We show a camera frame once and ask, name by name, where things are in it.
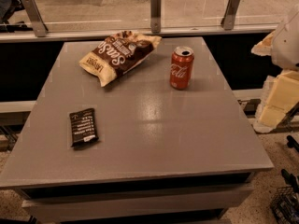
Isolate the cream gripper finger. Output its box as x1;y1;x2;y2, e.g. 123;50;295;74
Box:
253;70;299;133
251;32;274;56

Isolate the black rxbar chocolate bar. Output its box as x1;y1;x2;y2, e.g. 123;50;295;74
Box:
69;108;99;147

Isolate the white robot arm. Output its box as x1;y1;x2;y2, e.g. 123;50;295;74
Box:
251;5;299;133

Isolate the red coke can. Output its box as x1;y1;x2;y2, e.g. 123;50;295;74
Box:
170;46;194;90

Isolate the grey table drawer front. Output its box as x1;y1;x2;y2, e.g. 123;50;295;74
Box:
22;183;253;223

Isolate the brown white chip bag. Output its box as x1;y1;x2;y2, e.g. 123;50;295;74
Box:
79;31;162;87

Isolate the right metal railing bracket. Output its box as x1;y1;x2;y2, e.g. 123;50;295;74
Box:
221;0;241;30

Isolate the black wire basket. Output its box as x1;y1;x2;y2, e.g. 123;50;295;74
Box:
270;187;299;224

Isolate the left metal railing bracket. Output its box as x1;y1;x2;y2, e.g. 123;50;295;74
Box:
21;0;48;37

